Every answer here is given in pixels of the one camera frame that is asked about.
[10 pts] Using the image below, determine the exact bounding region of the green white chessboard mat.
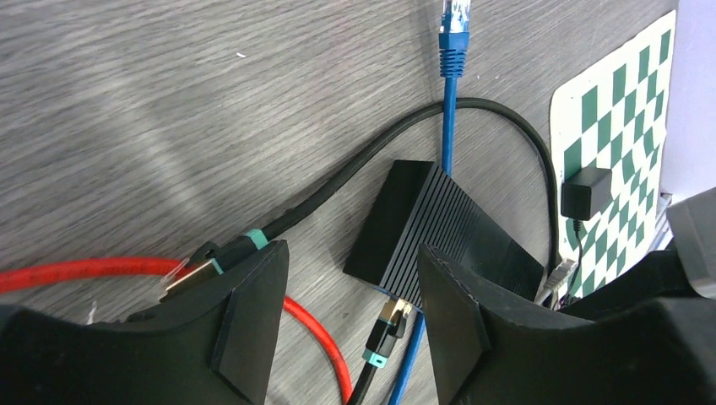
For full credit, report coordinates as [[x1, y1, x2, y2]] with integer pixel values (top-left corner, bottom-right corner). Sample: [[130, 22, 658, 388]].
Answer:
[[550, 11, 676, 297]]

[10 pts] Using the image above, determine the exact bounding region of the grey ethernet cable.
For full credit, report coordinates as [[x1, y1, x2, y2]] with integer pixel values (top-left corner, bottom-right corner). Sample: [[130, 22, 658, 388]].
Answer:
[[534, 256, 578, 307]]

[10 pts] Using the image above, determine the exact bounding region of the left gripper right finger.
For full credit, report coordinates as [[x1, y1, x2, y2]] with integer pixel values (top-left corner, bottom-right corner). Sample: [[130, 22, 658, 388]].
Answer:
[[418, 246, 715, 404]]

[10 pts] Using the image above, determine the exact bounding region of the long black ethernet cable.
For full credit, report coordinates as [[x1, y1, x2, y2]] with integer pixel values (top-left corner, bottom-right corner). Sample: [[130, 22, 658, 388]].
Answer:
[[159, 97, 561, 305]]

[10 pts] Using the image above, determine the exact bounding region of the red ethernet cable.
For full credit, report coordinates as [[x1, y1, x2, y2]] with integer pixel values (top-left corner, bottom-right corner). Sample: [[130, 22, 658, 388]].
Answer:
[[0, 256, 355, 405]]

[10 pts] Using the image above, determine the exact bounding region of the black switch with blue ports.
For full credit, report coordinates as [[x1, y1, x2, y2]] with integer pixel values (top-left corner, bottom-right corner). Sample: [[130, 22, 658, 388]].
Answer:
[[343, 160, 544, 309]]

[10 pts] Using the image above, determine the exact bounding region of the blue ethernet cable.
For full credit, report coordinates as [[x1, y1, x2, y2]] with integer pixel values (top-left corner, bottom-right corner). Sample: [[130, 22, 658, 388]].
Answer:
[[386, 0, 472, 405]]

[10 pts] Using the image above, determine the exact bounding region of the black power adapter with cord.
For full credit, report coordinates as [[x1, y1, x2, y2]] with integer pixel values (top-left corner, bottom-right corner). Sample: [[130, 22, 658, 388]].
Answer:
[[561, 166, 612, 294]]

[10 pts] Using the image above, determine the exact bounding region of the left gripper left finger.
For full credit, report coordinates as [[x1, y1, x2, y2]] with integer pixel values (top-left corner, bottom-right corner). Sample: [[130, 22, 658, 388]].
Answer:
[[1, 240, 290, 404]]

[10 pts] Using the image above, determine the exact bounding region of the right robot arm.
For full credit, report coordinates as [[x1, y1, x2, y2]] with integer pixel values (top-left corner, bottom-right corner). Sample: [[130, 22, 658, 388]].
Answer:
[[560, 188, 715, 320]]

